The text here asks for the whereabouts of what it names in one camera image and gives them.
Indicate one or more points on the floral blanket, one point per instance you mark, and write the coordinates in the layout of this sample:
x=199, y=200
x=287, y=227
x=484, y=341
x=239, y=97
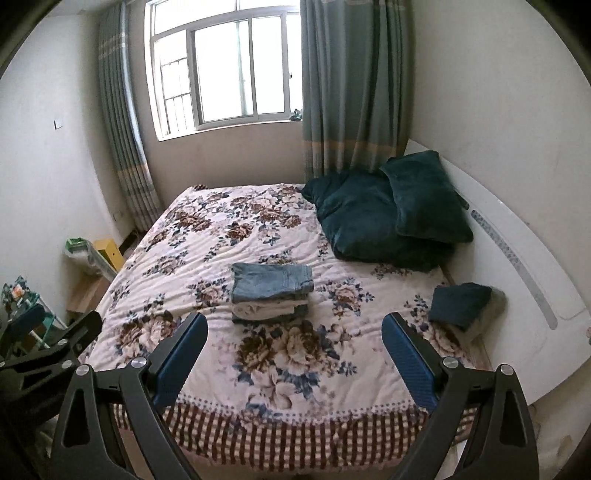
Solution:
x=286, y=221

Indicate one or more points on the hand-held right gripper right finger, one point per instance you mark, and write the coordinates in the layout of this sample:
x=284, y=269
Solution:
x=410, y=362

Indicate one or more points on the wide teal striped curtain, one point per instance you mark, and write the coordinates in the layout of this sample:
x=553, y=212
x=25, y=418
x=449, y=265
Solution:
x=351, y=92

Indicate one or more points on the yellow box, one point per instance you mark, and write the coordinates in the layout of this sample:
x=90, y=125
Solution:
x=111, y=254

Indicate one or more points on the white and green bag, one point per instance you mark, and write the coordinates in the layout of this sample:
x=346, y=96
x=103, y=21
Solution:
x=85, y=256

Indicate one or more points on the green item on windowsill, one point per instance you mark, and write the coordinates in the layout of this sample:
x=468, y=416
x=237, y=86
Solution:
x=296, y=114

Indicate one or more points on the small dark teal pillow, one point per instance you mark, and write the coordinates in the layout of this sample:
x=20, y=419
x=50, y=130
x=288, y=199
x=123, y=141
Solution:
x=321, y=189

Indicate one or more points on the white headboard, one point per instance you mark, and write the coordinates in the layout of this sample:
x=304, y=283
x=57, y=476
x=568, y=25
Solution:
x=508, y=286

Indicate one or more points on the folded blue jeans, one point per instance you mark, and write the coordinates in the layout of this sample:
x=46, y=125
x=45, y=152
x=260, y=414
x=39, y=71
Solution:
x=270, y=279

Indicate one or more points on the white-framed window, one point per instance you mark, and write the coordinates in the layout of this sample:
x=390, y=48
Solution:
x=231, y=69

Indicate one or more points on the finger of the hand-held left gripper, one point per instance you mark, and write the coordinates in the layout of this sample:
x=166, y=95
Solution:
x=27, y=319
x=69, y=333

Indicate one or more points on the large dark teal pillow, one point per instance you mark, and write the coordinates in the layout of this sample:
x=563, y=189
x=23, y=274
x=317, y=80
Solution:
x=369, y=226

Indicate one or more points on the wooden nightstand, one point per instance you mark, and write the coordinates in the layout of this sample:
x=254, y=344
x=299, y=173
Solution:
x=85, y=295

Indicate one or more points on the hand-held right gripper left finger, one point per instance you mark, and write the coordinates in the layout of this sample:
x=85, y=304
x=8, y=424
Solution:
x=183, y=353

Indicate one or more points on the folded dark teal cloth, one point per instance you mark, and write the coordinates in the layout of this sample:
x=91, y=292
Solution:
x=457, y=302

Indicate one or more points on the folded white pants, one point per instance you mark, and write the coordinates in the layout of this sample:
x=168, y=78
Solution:
x=258, y=308

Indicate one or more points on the narrow teal striped curtain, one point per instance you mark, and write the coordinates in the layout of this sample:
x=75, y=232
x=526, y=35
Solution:
x=122, y=115

